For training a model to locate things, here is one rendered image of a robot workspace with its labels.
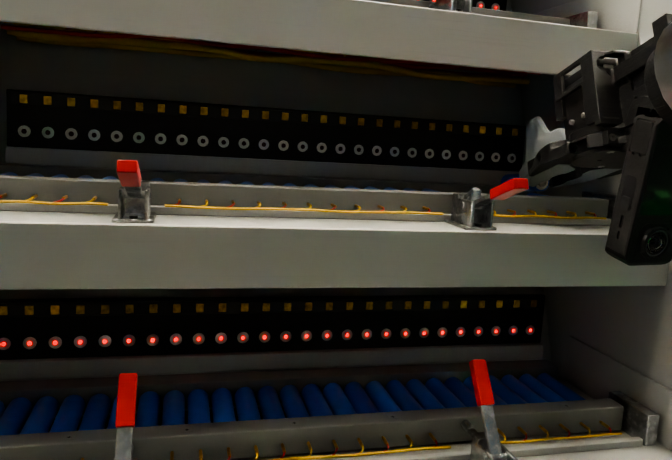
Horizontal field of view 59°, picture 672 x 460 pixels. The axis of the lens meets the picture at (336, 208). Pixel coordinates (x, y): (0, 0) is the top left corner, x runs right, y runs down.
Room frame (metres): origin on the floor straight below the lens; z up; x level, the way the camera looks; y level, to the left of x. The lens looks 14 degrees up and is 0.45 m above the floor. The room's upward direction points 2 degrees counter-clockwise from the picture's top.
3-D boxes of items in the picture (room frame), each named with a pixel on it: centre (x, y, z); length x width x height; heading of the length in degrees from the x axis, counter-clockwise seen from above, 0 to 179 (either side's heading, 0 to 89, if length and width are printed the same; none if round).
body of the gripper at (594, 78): (0.44, -0.24, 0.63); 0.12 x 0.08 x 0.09; 14
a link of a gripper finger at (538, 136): (0.53, -0.19, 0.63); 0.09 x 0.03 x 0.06; 19
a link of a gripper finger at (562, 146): (0.49, -0.20, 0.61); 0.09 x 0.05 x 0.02; 19
